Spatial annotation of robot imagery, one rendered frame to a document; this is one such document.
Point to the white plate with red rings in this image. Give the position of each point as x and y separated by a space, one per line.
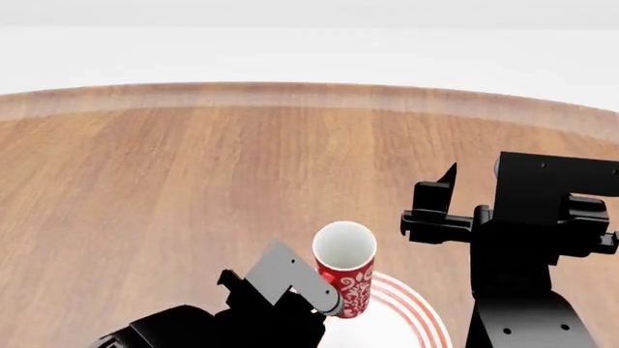
387 326

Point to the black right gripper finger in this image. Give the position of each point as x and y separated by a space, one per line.
585 208
433 197

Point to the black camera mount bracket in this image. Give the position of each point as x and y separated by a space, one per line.
537 181

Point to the red patterned mug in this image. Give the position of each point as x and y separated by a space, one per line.
357 290

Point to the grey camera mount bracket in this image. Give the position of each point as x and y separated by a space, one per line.
285 272

